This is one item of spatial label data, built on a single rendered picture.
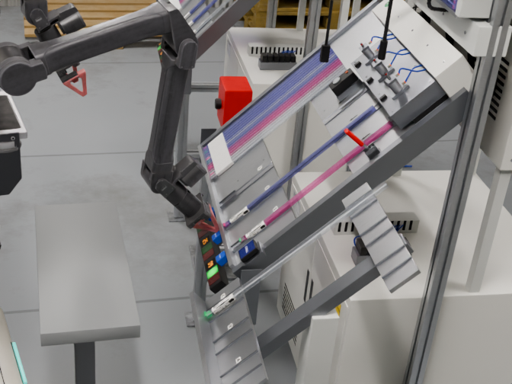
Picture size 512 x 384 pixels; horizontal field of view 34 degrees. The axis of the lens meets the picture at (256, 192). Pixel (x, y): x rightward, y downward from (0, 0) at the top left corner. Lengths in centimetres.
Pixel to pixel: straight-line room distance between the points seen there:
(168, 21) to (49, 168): 224
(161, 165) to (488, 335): 104
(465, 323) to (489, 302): 9
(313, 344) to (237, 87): 134
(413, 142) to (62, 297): 96
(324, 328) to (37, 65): 82
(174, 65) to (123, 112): 268
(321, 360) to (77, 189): 218
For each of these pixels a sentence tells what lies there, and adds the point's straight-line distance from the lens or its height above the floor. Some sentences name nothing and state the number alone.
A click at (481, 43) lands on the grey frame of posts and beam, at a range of 191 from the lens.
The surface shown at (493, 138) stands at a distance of 217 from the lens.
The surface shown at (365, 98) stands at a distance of 224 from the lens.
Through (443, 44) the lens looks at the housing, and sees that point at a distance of 205.
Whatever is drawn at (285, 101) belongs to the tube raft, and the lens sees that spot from 248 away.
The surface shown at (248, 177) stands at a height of 80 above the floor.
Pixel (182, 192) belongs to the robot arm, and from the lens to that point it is 216.
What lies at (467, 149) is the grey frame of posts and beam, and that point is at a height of 108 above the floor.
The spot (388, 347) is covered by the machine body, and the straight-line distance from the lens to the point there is 235.
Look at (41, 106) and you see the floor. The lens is 467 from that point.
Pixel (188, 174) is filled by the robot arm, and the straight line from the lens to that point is 214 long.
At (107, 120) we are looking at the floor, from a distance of 451.
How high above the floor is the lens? 192
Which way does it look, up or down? 30 degrees down
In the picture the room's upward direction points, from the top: 6 degrees clockwise
